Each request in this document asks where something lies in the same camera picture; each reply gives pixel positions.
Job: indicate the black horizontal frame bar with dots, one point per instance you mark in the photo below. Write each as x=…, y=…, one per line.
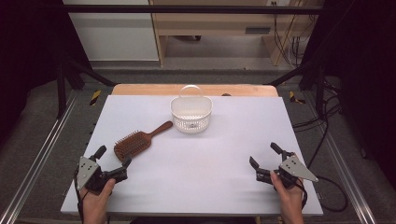
x=186, y=9

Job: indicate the black curtain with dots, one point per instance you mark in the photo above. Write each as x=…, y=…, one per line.
x=367, y=77
x=28, y=46

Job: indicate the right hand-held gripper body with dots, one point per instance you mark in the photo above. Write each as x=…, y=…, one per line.
x=292, y=169

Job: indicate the white plastic basket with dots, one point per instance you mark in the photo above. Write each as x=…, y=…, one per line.
x=190, y=109

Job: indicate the yellow black floor tape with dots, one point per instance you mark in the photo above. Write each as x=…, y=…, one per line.
x=95, y=97
x=292, y=97

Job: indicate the person's right hand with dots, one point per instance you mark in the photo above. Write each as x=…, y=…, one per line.
x=289, y=202

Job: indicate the white cabinet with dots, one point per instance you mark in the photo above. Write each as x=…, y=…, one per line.
x=118, y=37

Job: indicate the aluminium floor rail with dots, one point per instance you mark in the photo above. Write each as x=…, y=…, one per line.
x=351, y=186
x=31, y=174

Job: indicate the wooden board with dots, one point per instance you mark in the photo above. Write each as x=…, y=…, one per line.
x=146, y=89

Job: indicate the light wooden desk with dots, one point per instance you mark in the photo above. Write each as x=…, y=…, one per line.
x=211, y=23

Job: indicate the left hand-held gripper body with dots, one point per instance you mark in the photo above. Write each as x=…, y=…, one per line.
x=93, y=179

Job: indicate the black metal frame stand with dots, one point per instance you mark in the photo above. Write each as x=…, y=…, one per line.
x=61, y=93
x=320, y=93

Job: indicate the person's left hand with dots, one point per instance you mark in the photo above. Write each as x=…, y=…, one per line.
x=96, y=205

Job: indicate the person's black clothing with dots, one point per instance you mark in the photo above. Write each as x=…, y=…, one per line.
x=193, y=221

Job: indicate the brown wooden hairbrush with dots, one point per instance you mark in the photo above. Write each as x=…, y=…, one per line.
x=134, y=144

